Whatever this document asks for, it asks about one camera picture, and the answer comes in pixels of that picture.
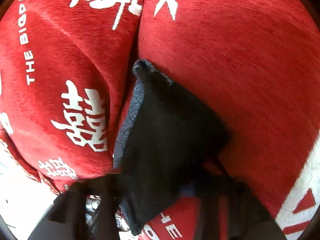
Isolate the black pants grey patterned band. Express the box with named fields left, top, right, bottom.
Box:
left=114, top=60, right=230, bottom=235

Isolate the red wedding print blanket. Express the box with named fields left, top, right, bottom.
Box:
left=1, top=0, right=319, bottom=239

